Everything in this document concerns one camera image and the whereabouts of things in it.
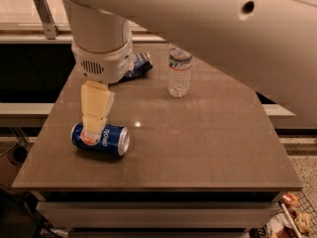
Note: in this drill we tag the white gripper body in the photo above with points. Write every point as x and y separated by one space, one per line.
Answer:
103 65

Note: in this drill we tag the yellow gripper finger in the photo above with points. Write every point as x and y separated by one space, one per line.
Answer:
96 104

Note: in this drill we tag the blue pepsi can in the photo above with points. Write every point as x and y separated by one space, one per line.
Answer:
114 140

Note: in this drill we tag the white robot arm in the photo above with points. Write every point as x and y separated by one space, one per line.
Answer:
268 45

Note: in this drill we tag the crumpled blue chip bag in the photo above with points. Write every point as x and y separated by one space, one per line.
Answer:
142 63

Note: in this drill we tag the clear plastic water bottle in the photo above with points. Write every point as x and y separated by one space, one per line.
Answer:
179 65

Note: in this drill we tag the left metal railing bracket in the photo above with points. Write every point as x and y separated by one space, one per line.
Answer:
44 12

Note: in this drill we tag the wire basket with snacks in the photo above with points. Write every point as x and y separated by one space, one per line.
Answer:
296 218

